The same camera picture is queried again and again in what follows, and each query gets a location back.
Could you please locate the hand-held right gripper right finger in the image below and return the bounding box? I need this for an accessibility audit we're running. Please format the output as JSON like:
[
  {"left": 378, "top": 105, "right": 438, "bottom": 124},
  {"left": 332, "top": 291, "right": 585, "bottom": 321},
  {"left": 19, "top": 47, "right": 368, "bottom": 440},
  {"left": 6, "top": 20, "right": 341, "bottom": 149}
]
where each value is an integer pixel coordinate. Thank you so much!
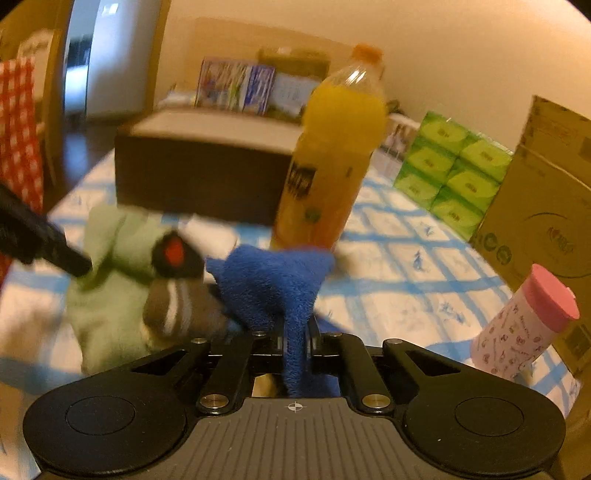
[{"left": 307, "top": 318, "right": 463, "bottom": 415}]

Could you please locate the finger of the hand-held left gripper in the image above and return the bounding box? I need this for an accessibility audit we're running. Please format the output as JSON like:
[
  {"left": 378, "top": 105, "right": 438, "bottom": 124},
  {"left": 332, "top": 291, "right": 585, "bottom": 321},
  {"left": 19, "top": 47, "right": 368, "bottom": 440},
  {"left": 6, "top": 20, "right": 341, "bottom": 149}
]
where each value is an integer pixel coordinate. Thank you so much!
[{"left": 0, "top": 182, "right": 93, "bottom": 278}]

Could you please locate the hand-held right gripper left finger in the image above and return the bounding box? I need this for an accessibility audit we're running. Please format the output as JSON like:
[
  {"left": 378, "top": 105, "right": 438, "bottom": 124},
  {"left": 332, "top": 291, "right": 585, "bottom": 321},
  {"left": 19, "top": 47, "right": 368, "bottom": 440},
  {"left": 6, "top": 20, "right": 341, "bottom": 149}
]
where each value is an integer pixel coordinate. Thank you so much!
[{"left": 130, "top": 330, "right": 283, "bottom": 413}]

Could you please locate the blue towel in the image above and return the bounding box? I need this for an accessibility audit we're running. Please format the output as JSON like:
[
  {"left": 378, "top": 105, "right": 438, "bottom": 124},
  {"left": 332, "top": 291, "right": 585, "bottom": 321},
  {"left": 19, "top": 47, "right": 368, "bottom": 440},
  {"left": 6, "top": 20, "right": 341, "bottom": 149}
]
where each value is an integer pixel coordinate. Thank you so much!
[{"left": 205, "top": 244, "right": 336, "bottom": 398}]

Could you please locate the light green towel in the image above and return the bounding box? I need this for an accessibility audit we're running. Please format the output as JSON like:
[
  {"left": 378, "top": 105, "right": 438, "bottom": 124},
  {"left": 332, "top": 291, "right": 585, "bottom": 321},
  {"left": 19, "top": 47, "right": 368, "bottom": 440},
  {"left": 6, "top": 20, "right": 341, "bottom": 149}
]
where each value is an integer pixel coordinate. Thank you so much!
[{"left": 65, "top": 203, "right": 205, "bottom": 376}]

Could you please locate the brown striped sock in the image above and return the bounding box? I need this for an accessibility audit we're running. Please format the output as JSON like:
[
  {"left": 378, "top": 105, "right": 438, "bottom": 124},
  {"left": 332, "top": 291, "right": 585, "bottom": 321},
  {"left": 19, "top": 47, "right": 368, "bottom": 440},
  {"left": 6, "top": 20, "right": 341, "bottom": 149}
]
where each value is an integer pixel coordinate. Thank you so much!
[{"left": 142, "top": 279, "right": 232, "bottom": 343}]

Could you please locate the black sock with red patch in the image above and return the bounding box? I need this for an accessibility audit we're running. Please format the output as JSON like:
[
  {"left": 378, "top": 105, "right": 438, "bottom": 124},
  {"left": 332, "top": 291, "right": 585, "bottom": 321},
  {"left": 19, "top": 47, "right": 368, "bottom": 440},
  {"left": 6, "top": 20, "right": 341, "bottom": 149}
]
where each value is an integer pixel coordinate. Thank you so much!
[{"left": 151, "top": 228, "right": 205, "bottom": 280}]

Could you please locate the dark box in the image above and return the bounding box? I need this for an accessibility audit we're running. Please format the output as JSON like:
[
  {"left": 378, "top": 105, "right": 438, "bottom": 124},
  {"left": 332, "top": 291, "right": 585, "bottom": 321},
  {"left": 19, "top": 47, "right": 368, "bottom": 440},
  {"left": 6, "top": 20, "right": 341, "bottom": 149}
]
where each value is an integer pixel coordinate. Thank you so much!
[{"left": 115, "top": 108, "right": 304, "bottom": 227}]

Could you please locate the blue checked tablecloth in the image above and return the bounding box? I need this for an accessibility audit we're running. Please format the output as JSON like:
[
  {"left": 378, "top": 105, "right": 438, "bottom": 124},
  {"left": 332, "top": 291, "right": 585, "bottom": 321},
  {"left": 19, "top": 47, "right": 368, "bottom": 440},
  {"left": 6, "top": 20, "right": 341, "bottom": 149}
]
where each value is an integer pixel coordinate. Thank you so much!
[{"left": 0, "top": 115, "right": 583, "bottom": 462}]

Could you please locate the red checked cloth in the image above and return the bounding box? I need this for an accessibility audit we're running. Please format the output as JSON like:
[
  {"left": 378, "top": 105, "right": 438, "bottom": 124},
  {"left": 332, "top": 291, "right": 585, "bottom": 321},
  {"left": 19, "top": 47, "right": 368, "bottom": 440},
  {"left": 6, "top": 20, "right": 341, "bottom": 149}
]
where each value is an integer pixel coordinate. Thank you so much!
[{"left": 0, "top": 58, "right": 45, "bottom": 287}]

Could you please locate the white door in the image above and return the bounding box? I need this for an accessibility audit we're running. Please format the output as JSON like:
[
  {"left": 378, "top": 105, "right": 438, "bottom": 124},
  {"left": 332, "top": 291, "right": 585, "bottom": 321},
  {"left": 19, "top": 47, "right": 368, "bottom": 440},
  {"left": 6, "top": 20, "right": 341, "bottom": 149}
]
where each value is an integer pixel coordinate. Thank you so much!
[{"left": 64, "top": 0, "right": 163, "bottom": 121}]

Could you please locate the orange juice bottle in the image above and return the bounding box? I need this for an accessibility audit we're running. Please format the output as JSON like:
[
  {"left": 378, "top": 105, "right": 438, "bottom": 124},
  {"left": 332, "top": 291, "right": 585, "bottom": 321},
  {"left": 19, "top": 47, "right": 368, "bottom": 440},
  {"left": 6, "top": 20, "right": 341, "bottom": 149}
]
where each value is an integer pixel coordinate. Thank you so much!
[{"left": 270, "top": 43, "right": 389, "bottom": 253}]

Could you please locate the pink lidded cup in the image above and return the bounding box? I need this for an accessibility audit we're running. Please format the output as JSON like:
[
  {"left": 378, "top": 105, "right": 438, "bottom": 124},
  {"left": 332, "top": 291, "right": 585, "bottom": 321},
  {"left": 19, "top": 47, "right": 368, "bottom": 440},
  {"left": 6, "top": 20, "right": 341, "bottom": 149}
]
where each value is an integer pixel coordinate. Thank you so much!
[{"left": 470, "top": 264, "right": 581, "bottom": 382}]

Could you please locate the green tissue pack bundle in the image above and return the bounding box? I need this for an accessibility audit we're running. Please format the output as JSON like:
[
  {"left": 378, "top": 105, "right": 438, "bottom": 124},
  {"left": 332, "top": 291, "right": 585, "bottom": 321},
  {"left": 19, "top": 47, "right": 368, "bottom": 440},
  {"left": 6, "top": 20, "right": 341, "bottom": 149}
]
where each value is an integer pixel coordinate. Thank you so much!
[{"left": 392, "top": 111, "right": 514, "bottom": 241}]

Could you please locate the white photo box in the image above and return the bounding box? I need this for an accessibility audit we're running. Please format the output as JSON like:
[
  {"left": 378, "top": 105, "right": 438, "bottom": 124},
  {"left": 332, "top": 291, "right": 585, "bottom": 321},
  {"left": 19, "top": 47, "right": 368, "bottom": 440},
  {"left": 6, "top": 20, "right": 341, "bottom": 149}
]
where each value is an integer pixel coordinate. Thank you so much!
[{"left": 378, "top": 114, "right": 422, "bottom": 163}]

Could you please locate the blue picture carton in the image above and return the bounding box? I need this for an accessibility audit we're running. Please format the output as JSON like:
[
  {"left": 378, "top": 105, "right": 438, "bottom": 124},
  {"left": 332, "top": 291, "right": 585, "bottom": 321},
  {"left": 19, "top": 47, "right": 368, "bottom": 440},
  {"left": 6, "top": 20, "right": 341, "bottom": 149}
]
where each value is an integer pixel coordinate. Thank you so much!
[{"left": 195, "top": 58, "right": 254, "bottom": 112}]

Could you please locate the blue milk carton box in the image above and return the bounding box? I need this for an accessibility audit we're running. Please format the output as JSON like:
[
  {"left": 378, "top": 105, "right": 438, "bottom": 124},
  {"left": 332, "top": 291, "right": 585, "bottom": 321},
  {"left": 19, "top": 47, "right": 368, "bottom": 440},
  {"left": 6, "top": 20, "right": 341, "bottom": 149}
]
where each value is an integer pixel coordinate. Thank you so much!
[{"left": 245, "top": 65, "right": 320, "bottom": 118}]

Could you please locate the large cardboard box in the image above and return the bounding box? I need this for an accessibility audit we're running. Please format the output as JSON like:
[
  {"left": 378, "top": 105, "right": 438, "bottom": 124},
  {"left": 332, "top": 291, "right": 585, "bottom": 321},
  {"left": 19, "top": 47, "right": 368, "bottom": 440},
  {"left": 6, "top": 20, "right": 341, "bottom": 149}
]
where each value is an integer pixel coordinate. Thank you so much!
[{"left": 468, "top": 95, "right": 591, "bottom": 385}]

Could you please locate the small brown cardboard box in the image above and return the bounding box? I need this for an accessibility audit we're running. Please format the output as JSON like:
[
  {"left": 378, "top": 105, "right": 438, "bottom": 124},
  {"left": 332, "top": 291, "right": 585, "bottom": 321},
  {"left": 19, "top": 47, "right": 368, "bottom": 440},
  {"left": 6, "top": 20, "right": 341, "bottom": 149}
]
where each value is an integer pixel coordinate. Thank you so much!
[{"left": 256, "top": 46, "right": 331, "bottom": 80}]

